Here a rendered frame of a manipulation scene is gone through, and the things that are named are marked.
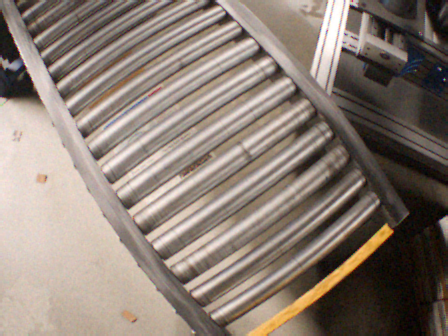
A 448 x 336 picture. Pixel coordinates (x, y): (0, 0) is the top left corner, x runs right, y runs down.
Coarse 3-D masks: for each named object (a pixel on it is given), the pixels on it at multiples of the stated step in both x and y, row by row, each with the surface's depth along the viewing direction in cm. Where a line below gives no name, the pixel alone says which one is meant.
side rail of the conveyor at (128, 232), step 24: (0, 0) 134; (24, 24) 131; (24, 48) 129; (48, 72) 127; (48, 96) 125; (72, 120) 123; (72, 144) 122; (96, 168) 120; (96, 192) 119; (120, 216) 118; (120, 240) 118; (144, 240) 117; (144, 264) 115; (168, 288) 114; (192, 312) 113
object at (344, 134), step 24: (216, 0) 133; (240, 24) 131; (264, 48) 129; (288, 72) 128; (312, 96) 127; (312, 120) 132; (336, 120) 125; (336, 144) 128; (360, 144) 124; (360, 168) 123; (360, 192) 130; (384, 192) 121; (384, 216) 123
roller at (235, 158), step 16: (288, 112) 125; (304, 112) 126; (256, 128) 126; (272, 128) 124; (288, 128) 125; (240, 144) 123; (256, 144) 123; (272, 144) 124; (224, 160) 122; (240, 160) 122; (192, 176) 121; (208, 176) 121; (224, 176) 122; (176, 192) 120; (192, 192) 120; (208, 192) 122; (144, 208) 119; (160, 208) 119; (176, 208) 120; (144, 224) 118; (160, 224) 120
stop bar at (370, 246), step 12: (384, 228) 117; (372, 240) 116; (384, 240) 116; (360, 252) 115; (372, 252) 115; (348, 264) 115; (336, 276) 114; (312, 288) 114; (324, 288) 113; (300, 300) 112; (312, 300) 112; (288, 312) 111; (264, 324) 111; (276, 324) 111
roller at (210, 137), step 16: (288, 80) 127; (256, 96) 126; (272, 96) 126; (288, 96) 128; (240, 112) 125; (256, 112) 125; (208, 128) 124; (224, 128) 124; (240, 128) 125; (192, 144) 122; (208, 144) 123; (160, 160) 122; (176, 160) 122; (192, 160) 123; (144, 176) 120; (160, 176) 121; (128, 192) 119; (144, 192) 120; (128, 208) 120
